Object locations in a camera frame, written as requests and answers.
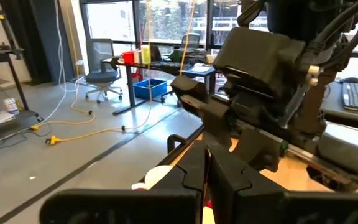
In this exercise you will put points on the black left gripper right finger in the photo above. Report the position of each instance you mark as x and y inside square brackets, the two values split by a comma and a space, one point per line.
[225, 180]

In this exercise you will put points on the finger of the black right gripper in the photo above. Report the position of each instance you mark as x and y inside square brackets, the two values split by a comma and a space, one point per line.
[346, 155]
[256, 152]

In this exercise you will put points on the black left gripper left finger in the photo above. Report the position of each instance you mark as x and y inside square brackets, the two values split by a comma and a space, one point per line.
[191, 174]

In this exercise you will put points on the white ceramic mug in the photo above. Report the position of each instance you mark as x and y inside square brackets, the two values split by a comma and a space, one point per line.
[157, 175]

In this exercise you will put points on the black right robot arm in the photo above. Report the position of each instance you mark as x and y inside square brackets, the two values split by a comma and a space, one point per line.
[291, 15]

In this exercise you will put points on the black desk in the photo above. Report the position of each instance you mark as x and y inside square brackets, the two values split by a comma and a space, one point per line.
[334, 109]
[130, 90]

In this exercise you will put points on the blue plastic bin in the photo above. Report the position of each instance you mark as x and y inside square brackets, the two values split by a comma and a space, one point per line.
[149, 90]

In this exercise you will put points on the dark green bottle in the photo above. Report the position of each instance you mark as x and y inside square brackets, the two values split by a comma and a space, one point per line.
[176, 55]

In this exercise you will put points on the black computer mouse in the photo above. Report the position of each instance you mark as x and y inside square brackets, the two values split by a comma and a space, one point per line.
[351, 80]

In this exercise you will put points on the grey office chair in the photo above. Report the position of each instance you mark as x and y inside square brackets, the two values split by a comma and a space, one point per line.
[191, 42]
[101, 74]

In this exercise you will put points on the yellow-green cup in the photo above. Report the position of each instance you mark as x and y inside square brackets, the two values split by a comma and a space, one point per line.
[145, 54]

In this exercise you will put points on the red container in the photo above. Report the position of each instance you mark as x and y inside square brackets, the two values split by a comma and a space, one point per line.
[128, 58]

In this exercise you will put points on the black curtain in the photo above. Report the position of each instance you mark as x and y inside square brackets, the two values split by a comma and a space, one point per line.
[39, 37]

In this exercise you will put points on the white plastic tub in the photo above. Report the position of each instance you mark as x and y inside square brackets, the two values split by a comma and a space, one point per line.
[11, 107]

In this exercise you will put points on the black aluminium table frame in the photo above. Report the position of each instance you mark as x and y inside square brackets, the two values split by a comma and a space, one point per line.
[193, 137]

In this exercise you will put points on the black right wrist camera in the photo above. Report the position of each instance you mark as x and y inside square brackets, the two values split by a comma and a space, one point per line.
[259, 59]

